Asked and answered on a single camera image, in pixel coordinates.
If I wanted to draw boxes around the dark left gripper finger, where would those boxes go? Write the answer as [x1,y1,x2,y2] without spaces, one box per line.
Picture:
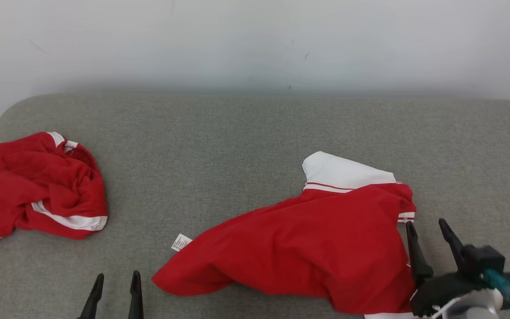
[127,271,145,319]
[77,273,105,319]

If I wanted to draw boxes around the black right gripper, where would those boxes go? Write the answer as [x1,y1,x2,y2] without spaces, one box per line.
[405,218,489,318]

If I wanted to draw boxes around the red shorts white stripe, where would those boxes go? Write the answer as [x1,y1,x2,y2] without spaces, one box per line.
[0,132,109,250]

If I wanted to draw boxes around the red jersey shirt white sleeves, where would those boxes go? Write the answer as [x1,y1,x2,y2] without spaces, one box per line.
[152,151,417,319]

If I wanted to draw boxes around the black cable teal plug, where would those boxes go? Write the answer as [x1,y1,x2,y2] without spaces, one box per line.
[481,268,510,319]

